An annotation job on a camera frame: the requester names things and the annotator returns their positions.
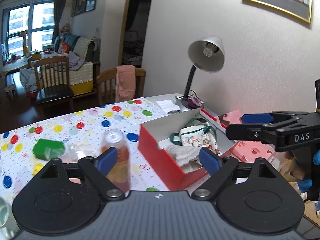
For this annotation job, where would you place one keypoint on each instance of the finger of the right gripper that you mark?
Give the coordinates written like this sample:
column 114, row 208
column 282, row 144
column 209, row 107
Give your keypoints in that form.
column 276, row 118
column 266, row 133

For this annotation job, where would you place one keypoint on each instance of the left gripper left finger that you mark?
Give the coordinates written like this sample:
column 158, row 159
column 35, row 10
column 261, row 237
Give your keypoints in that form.
column 67, row 196

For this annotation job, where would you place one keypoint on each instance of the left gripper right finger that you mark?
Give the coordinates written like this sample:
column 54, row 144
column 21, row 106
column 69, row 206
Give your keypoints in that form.
column 249, row 196

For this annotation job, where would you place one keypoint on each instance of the clear plastic bag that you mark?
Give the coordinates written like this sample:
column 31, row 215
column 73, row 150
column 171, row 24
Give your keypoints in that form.
column 75, row 152

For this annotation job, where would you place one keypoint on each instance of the clear bottle orange contents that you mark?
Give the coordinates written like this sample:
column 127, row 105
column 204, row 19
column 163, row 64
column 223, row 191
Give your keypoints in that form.
column 119, row 175

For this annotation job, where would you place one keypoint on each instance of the blue gloved right hand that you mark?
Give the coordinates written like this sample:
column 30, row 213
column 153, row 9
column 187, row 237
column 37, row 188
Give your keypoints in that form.
column 297, row 172

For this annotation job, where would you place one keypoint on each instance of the pink heart paper bag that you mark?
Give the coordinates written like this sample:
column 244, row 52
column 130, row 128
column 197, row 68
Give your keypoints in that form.
column 245, row 151

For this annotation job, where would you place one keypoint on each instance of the green sponge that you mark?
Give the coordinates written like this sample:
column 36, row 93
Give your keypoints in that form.
column 48, row 149

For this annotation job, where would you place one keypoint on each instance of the pale green cup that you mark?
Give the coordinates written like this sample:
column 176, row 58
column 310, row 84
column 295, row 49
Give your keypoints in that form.
column 9, row 227

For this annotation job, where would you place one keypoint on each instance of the white embroidered pouch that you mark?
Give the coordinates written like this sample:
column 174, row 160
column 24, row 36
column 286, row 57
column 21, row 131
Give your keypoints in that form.
column 198, row 133

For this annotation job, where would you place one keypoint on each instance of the balloon pattern tablecloth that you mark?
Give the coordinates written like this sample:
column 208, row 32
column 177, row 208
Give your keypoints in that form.
column 83, row 128

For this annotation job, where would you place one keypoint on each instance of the white knitted cloth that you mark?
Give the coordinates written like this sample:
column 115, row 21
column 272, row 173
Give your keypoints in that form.
column 185, row 156

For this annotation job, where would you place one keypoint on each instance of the purple round object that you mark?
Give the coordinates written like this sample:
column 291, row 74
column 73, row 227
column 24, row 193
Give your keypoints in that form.
column 194, row 102

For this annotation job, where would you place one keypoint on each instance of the silver desk lamp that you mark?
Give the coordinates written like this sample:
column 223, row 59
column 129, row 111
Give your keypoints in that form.
column 208, row 55

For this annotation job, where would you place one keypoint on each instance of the red cardboard box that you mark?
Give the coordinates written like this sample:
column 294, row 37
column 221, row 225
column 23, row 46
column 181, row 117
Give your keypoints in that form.
column 154, row 139

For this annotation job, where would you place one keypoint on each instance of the white paper sheet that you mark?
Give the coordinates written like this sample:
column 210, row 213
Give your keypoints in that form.
column 168, row 106

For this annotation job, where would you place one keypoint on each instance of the small wooden stool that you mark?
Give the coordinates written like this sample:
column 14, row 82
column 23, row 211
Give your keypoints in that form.
column 10, row 90

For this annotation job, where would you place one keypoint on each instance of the wooden chair near table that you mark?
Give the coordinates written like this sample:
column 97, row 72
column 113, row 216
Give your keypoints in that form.
column 106, row 85

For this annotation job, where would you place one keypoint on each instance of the dark seat wooden chair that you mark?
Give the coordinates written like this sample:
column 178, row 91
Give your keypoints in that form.
column 52, row 79

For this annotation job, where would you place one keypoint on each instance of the white cloth bundle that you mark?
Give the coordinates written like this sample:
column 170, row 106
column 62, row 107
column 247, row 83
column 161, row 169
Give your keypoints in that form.
column 28, row 80

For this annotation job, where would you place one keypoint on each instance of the pink towel on chair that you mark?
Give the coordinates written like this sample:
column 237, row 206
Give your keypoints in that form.
column 125, row 83

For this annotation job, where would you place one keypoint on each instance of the round wooden table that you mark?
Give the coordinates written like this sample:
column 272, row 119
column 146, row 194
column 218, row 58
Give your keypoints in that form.
column 16, row 65

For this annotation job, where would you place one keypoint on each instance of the sofa with cream cover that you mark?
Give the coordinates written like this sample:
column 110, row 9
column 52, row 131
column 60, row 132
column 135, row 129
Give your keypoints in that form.
column 83, row 58

